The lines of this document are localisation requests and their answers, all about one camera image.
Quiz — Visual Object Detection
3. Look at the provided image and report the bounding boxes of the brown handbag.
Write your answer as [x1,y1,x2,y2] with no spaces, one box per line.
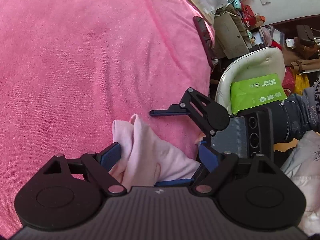
[294,24,320,58]

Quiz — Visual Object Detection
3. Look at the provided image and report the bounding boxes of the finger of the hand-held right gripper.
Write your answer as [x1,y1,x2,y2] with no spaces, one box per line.
[149,87,216,136]
[157,166,204,188]

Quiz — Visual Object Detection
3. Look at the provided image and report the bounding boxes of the white chair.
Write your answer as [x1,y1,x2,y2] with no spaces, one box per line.
[215,47,286,117]

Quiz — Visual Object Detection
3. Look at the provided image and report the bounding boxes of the pink fleece blanket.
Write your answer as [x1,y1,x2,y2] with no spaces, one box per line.
[0,0,217,233]

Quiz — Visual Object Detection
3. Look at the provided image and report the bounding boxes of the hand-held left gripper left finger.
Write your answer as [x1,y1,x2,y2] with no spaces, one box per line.
[37,142,127,197]

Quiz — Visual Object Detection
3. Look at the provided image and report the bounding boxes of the white printed cloth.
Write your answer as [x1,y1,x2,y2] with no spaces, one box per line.
[280,130,320,235]

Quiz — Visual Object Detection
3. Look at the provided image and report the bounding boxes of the dark red phone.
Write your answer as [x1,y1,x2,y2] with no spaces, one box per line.
[192,16,216,67]

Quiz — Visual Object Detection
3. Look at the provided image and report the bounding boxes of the yellow plastic bag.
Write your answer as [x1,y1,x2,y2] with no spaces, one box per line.
[295,72,310,95]

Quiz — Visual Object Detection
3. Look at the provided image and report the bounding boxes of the pink strawberry pants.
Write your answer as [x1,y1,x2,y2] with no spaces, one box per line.
[109,114,202,189]

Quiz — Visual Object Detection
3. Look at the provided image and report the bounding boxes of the red box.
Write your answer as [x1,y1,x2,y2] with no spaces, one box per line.
[241,4,263,28]

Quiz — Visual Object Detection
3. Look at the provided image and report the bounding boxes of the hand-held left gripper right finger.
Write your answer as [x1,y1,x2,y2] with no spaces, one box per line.
[191,142,285,197]

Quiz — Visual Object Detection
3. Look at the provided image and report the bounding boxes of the green bag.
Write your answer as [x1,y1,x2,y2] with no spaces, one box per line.
[230,74,288,115]

